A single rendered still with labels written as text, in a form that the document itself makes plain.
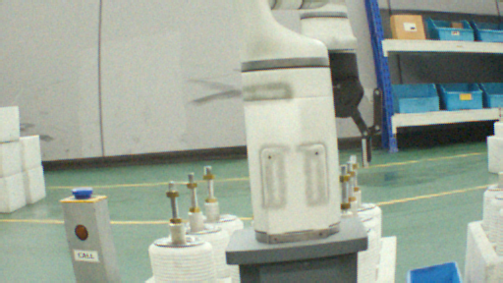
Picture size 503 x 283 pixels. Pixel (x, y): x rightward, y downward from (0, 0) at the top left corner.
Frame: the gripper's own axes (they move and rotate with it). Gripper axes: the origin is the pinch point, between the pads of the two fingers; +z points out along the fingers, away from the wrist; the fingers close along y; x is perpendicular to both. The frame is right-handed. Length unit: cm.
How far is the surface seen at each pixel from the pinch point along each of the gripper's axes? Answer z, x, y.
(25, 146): 0, -251, 189
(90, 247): 11.4, -0.1, 39.2
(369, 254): 13.6, 2.4, -4.1
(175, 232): 8.4, 1.4, 23.3
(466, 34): -54, -471, -71
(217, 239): 11.0, -8.6, 19.9
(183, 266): 13.1, 4.8, 21.9
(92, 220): 7.0, -0.1, 37.8
